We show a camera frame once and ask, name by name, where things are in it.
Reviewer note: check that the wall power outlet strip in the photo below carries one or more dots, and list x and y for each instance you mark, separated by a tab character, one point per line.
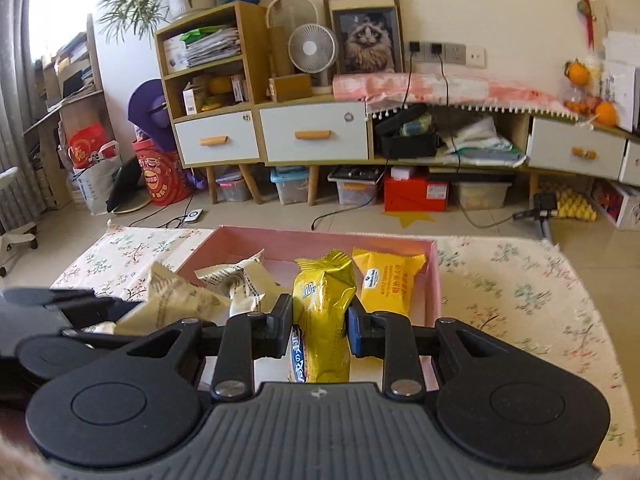
448	53

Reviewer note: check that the red printed bag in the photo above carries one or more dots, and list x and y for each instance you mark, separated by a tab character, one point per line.
162	173

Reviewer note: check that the gold yellow chip bag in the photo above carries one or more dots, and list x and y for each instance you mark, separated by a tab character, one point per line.
322	292

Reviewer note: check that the yellow snack packet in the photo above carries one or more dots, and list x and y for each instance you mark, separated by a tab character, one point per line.
387	280

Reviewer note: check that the pink cloth on cabinet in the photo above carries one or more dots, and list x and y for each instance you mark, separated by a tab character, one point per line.
381	92

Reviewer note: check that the pink cardboard tray box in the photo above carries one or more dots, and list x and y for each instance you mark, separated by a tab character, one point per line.
281	251

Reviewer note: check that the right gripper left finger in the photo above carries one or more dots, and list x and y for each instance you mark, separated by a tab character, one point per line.
246	338

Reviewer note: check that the beige printed snack packet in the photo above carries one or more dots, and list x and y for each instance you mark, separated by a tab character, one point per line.
247	284

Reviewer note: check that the orange fruit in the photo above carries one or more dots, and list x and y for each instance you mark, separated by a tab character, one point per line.
577	73
605	114

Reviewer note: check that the purple plush toy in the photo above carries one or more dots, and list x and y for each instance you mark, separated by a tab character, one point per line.
147	110

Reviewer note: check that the floral tablecloth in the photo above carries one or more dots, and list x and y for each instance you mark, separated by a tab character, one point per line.
521	291

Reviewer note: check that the red cardboard box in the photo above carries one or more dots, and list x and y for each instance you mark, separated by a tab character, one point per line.
417	194

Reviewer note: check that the small white desk fan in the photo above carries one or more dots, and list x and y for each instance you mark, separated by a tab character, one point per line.
313	50

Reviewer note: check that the framed cat picture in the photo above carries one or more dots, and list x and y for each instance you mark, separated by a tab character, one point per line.
369	35

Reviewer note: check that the orange fruit lower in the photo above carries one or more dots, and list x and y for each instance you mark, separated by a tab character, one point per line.
605	114

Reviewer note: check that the wooden cabinet with white drawers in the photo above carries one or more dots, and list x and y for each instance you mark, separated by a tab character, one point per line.
319	131

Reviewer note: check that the orange fruit upper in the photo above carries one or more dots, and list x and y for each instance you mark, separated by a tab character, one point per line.
577	73

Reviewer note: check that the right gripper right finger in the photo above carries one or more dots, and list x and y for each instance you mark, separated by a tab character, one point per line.
388	337

